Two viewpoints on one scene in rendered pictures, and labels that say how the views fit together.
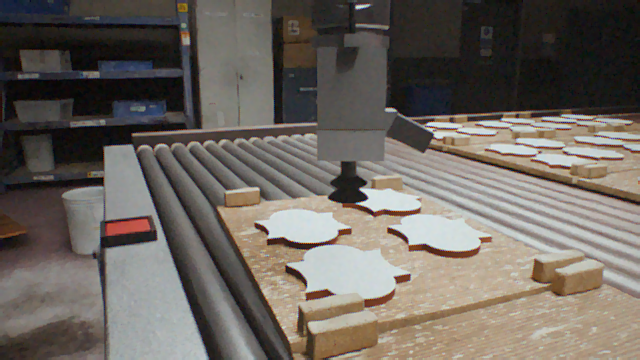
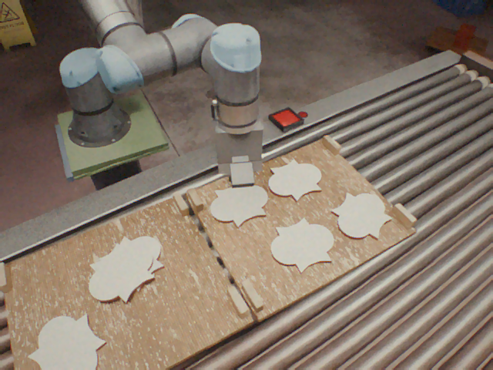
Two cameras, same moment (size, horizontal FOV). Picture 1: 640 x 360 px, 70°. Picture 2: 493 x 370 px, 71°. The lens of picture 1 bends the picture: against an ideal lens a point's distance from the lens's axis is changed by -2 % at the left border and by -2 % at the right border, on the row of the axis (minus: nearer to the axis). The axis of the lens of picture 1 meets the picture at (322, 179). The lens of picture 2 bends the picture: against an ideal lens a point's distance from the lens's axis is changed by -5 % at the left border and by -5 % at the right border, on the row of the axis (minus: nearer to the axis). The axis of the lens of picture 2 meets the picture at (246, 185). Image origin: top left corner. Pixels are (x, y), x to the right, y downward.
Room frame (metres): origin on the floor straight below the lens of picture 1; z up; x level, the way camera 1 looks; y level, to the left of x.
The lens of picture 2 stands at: (0.41, -0.55, 1.58)
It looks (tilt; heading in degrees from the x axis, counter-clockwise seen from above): 48 degrees down; 82
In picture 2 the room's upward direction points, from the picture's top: straight up
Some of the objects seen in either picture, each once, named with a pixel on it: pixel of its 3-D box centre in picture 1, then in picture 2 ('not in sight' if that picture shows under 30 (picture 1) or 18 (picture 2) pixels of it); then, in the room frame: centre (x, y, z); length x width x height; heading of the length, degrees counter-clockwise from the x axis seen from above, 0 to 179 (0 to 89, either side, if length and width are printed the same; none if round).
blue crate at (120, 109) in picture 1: (140, 108); not in sight; (4.83, 1.89, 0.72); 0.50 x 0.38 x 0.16; 102
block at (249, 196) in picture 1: (242, 197); (331, 145); (0.73, 0.13, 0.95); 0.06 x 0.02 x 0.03; 111
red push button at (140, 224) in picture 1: (128, 231); (286, 119); (0.64, 0.29, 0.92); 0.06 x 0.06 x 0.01; 25
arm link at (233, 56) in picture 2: not in sight; (235, 63); (0.46, -0.02, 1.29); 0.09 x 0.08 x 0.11; 119
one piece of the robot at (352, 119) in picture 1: (372, 95); (237, 147); (0.46, -0.05, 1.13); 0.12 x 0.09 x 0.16; 89
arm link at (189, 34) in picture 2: not in sight; (194, 45); (0.40, 0.05, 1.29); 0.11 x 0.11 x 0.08; 29
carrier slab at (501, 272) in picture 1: (368, 240); (297, 213); (0.59, -0.06, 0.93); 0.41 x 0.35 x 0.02; 21
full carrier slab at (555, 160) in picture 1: (550, 151); not in sight; (1.18, -0.60, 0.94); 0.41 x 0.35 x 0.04; 24
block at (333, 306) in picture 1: (331, 313); (194, 199); (0.36, -0.01, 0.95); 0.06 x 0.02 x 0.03; 111
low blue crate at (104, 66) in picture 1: (125, 66); not in sight; (4.74, 1.98, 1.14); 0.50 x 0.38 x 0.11; 118
